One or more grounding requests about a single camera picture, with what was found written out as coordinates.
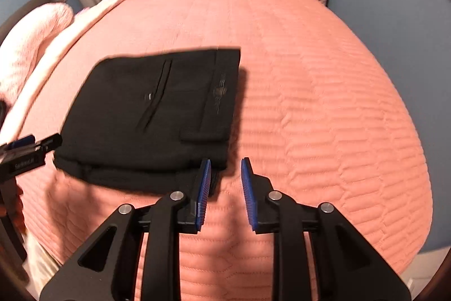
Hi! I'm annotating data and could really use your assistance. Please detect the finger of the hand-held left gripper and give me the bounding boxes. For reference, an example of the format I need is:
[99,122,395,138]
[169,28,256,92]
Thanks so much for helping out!
[33,133,63,154]
[6,135,36,151]

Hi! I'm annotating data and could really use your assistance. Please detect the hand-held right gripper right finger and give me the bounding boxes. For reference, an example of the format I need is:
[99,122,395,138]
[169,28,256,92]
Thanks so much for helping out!
[240,157,412,301]

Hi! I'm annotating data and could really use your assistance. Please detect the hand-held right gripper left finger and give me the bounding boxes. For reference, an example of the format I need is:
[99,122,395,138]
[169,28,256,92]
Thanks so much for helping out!
[39,159,212,301]

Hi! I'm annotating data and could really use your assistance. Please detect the black pants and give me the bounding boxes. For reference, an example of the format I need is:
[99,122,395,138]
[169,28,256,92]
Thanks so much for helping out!
[53,46,242,199]

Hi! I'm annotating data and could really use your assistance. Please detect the person's left hand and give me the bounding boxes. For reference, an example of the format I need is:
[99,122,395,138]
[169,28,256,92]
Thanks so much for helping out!
[0,178,25,234]

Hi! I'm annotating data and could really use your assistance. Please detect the pink quilted bedspread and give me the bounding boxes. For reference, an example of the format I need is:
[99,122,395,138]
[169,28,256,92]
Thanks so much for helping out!
[19,0,433,301]

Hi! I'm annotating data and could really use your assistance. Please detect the grey bed headboard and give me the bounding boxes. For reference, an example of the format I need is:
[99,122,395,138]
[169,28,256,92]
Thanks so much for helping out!
[0,0,68,38]

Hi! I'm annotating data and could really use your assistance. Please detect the pale pink blanket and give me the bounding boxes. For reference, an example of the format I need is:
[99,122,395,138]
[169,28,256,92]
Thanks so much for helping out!
[0,0,135,144]

